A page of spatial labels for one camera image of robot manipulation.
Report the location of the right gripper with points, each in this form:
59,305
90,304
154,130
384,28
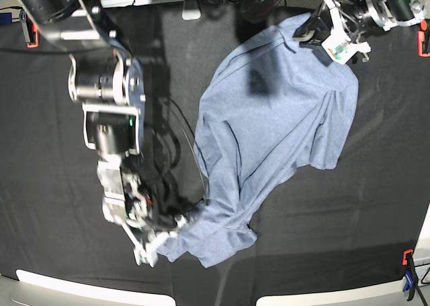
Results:
144,213

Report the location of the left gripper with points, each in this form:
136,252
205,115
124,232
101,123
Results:
317,28

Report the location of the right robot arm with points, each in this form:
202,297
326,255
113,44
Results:
106,79

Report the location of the light blue t-shirt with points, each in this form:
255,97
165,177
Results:
270,108

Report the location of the black table cloth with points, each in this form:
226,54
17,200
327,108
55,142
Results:
319,231

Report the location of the white camera stand base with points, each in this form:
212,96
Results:
191,10

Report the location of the orange black clamp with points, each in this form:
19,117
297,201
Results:
423,39
29,29

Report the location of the orange black clamp far left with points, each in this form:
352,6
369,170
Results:
29,29

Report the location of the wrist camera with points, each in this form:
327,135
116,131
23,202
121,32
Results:
146,253
339,49

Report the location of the orange black clamp far right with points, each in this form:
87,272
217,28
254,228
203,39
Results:
423,39

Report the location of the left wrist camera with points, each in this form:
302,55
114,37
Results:
339,49

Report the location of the orange blue clamp near right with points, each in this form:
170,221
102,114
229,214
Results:
409,274

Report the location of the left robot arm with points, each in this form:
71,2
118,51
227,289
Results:
363,16

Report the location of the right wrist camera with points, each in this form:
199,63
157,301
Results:
146,253

